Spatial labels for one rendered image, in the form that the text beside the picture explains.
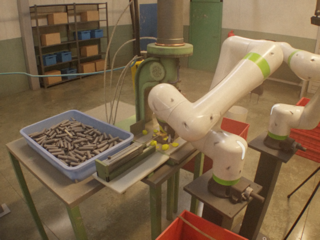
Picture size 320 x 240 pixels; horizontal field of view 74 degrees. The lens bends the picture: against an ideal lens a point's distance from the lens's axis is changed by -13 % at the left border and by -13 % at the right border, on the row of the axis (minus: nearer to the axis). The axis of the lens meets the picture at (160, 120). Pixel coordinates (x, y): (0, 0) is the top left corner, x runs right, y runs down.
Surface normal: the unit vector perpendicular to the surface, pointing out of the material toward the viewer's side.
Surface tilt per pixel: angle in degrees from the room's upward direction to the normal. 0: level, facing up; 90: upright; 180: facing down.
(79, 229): 90
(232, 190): 81
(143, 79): 90
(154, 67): 90
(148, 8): 90
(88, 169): 100
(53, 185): 0
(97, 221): 0
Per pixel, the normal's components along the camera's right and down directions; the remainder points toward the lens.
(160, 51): -0.43, 0.38
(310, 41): -0.61, 0.33
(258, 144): 0.00, -0.91
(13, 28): 0.79, 0.26
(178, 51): 0.29, 0.40
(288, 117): -0.20, 0.37
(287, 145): -0.74, 0.14
